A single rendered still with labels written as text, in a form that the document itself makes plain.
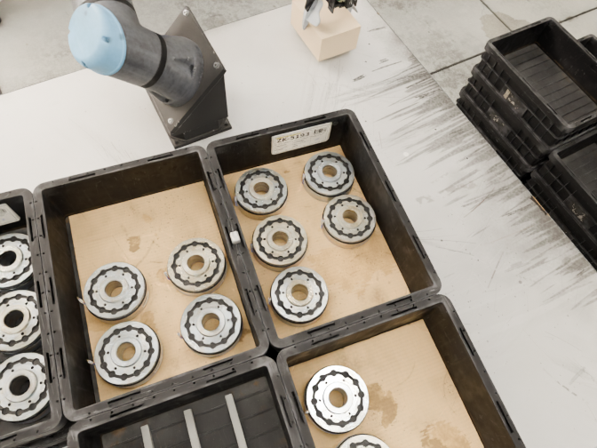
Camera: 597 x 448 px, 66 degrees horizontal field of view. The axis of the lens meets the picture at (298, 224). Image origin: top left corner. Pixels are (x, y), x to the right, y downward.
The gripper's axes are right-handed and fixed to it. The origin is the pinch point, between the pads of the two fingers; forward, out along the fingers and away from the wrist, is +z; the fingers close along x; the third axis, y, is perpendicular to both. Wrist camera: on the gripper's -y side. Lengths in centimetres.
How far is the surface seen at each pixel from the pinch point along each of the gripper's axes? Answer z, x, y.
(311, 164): -9, -30, 43
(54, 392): -16, -84, 64
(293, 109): 7.1, -19.1, 18.2
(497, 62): 20, 56, 21
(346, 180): -9, -25, 49
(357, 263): -6, -32, 65
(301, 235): -9, -39, 56
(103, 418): -16, -79, 71
